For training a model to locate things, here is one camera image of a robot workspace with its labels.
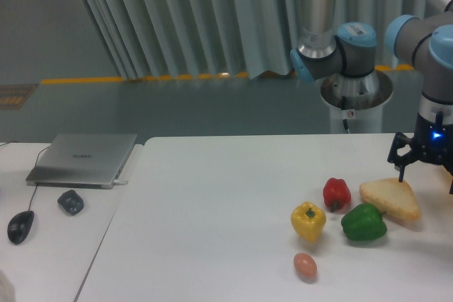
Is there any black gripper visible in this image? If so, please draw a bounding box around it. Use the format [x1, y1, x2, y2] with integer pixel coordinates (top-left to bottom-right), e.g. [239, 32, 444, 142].
[387, 112, 453, 194]

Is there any triangular toasted bread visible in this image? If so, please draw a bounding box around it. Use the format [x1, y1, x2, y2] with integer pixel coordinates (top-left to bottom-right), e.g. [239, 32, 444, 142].
[359, 178, 420, 221]

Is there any green bell pepper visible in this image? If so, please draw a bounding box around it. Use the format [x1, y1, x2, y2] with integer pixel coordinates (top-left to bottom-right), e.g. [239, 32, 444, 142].
[340, 203, 387, 241]

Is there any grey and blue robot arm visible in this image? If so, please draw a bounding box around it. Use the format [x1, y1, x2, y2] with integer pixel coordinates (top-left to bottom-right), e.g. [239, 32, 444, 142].
[290, 0, 452, 172]

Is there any red bell pepper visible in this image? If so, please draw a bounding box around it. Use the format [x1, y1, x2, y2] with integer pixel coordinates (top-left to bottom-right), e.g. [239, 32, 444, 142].
[323, 178, 351, 212]

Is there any yellow bell pepper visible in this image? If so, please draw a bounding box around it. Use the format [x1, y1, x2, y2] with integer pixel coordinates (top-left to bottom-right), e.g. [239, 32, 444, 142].
[290, 202, 326, 243]

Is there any brown egg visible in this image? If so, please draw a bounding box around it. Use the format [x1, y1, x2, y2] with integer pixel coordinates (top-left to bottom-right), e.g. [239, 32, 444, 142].
[293, 252, 318, 279]

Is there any grey pleated curtain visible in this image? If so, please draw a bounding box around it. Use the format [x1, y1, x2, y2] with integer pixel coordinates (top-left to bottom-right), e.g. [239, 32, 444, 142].
[82, 0, 435, 80]

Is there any silver laptop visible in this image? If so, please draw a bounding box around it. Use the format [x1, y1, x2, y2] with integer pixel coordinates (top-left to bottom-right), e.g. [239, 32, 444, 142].
[25, 134, 137, 189]

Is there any small black plastic part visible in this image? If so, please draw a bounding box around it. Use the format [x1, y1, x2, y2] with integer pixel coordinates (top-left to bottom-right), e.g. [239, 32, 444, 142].
[57, 190, 84, 216]

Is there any black computer mouse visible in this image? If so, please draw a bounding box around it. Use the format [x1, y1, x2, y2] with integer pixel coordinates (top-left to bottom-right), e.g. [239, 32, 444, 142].
[7, 210, 35, 245]

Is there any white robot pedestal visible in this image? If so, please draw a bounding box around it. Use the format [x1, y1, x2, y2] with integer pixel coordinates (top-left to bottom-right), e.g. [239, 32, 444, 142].
[321, 71, 393, 134]

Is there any black mouse cable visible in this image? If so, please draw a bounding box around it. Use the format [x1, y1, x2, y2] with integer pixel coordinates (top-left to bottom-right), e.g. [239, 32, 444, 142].
[0, 141, 52, 213]

